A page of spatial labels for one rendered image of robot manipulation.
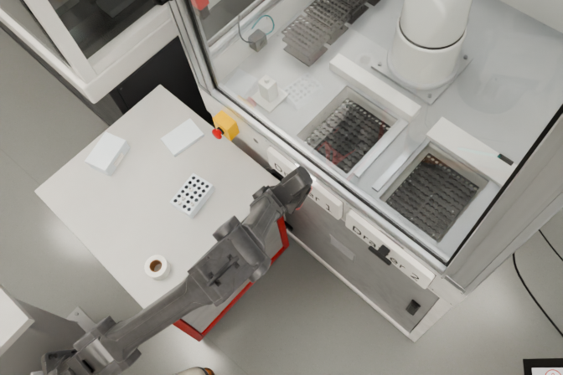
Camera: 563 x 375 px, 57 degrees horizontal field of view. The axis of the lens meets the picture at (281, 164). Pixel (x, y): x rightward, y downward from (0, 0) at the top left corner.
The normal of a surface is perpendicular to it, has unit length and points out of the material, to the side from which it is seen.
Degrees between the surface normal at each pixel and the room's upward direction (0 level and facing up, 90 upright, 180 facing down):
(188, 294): 51
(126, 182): 0
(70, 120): 0
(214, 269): 34
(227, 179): 0
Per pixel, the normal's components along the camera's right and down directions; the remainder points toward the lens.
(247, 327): -0.08, -0.45
